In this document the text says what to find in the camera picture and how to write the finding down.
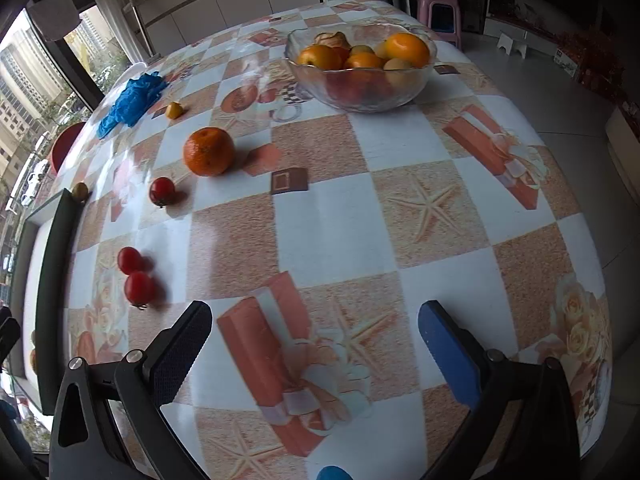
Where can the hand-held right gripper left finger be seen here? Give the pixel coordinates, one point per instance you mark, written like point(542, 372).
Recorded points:
point(177, 365)

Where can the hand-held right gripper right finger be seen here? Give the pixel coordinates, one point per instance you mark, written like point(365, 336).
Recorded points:
point(447, 355)

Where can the checkered printed tablecloth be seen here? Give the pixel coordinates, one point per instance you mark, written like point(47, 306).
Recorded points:
point(350, 210)

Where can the grey hanging cloth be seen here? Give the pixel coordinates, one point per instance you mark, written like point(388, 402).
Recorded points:
point(55, 15)

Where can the red cherry tomato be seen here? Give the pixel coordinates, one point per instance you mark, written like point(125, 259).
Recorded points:
point(130, 259)
point(139, 287)
point(162, 191)

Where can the smooth orange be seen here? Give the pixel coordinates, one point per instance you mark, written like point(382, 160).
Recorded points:
point(363, 61)
point(407, 49)
point(320, 57)

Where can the white foam tray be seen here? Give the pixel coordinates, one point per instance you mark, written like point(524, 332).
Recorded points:
point(55, 285)

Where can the cream plastic tub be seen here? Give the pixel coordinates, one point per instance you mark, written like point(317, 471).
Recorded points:
point(625, 140)

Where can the red gift box pile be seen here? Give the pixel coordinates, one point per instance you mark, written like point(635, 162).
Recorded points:
point(600, 60)

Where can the red apple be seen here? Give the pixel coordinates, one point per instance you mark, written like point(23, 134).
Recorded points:
point(360, 87)

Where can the blue disposable gloves pile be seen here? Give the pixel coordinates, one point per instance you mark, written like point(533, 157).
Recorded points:
point(127, 102)

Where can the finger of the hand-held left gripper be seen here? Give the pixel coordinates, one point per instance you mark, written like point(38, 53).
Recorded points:
point(7, 335)

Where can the white kitchen cabinet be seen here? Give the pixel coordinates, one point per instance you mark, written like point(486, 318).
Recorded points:
point(225, 0)

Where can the kiwi fruit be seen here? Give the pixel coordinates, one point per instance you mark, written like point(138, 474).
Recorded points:
point(80, 191)

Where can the white printed carton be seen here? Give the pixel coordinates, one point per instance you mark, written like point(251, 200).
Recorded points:
point(567, 62)

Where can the yellow cherry tomato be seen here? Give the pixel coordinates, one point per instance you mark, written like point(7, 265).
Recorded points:
point(174, 110)

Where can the red plastic chair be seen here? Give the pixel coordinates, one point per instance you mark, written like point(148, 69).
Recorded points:
point(65, 147)

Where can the person's right hand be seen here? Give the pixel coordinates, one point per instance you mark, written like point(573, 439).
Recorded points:
point(334, 474)

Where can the pale yellow pear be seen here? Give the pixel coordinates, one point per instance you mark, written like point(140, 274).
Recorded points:
point(361, 50)
point(381, 50)
point(398, 64)

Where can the white step stool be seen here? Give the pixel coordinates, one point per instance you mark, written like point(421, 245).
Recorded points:
point(515, 40)

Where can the clear glass bowl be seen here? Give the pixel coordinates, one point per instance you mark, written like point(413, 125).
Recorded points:
point(360, 100)

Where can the bumpy mandarin orange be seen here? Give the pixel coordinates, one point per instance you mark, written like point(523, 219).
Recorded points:
point(209, 151)

